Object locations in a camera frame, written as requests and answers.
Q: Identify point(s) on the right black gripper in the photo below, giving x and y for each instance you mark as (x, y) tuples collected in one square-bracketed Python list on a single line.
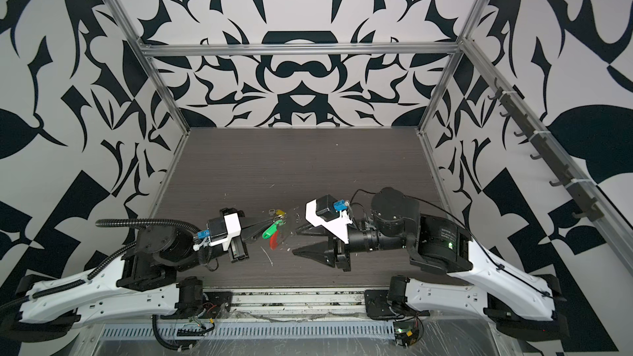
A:
[(320, 249)]

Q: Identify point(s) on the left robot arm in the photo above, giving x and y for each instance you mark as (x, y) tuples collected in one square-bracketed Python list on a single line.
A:
[(139, 279)]

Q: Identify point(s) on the white cable duct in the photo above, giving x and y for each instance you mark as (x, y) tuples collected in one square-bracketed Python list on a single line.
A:
[(266, 330)]

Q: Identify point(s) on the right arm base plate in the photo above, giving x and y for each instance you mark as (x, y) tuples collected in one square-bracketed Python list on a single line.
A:
[(379, 308)]

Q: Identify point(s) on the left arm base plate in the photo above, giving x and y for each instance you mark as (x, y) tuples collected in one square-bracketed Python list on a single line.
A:
[(215, 305)]

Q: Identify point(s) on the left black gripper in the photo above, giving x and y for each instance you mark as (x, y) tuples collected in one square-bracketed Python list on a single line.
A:
[(248, 224)]

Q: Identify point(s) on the red key tag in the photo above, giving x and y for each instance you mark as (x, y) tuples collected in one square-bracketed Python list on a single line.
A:
[(274, 242)]

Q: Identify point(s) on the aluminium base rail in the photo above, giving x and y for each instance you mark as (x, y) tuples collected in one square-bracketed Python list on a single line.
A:
[(316, 300)]

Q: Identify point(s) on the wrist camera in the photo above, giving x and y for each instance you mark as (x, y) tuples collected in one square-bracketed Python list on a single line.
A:
[(219, 232), (331, 214)]

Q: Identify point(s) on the black wall hook rack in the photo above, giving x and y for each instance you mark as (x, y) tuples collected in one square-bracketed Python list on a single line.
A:
[(547, 148)]

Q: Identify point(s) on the small electronics board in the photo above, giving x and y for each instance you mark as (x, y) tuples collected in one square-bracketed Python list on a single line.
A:
[(406, 334)]

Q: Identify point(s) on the green key tag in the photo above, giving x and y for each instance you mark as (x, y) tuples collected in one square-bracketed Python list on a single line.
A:
[(272, 230)]

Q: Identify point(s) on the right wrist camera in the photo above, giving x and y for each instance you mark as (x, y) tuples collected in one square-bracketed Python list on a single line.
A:
[(331, 214)]

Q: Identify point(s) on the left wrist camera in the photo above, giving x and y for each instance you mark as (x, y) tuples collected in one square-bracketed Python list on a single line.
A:
[(219, 232)]

